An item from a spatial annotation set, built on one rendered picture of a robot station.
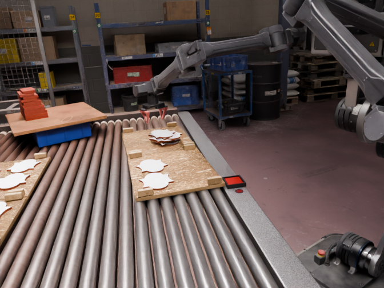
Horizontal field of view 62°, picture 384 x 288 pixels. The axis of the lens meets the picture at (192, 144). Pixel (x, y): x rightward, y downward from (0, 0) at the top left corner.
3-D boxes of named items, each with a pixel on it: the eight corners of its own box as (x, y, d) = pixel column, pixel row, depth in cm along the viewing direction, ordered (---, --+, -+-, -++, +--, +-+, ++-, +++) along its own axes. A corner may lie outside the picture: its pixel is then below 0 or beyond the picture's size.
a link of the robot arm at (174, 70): (199, 70, 125) (192, 43, 125) (187, 72, 123) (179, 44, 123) (164, 95, 165) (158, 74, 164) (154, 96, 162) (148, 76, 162)
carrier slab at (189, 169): (196, 150, 163) (196, 147, 163) (225, 186, 126) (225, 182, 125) (127, 160, 155) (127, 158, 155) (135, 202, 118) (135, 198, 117)
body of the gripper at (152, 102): (142, 107, 170) (140, 94, 167) (158, 104, 176) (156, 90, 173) (149, 110, 165) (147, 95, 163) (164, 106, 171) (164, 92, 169)
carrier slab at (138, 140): (178, 127, 201) (178, 125, 201) (197, 150, 164) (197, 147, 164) (121, 135, 193) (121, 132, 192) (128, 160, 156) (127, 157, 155)
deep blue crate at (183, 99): (196, 99, 627) (195, 80, 614) (200, 104, 589) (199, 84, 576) (170, 102, 620) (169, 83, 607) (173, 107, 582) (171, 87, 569)
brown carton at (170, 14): (191, 20, 573) (190, 1, 562) (197, 20, 538) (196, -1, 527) (163, 22, 562) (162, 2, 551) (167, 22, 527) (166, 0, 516)
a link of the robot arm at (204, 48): (194, 64, 115) (187, 37, 115) (182, 75, 128) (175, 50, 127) (292, 47, 131) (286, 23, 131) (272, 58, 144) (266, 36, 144)
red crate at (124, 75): (150, 78, 594) (148, 62, 584) (153, 81, 553) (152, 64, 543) (114, 80, 580) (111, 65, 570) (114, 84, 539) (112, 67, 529)
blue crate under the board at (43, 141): (79, 124, 218) (76, 110, 215) (93, 136, 194) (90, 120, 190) (30, 135, 203) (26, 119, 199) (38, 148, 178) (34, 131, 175)
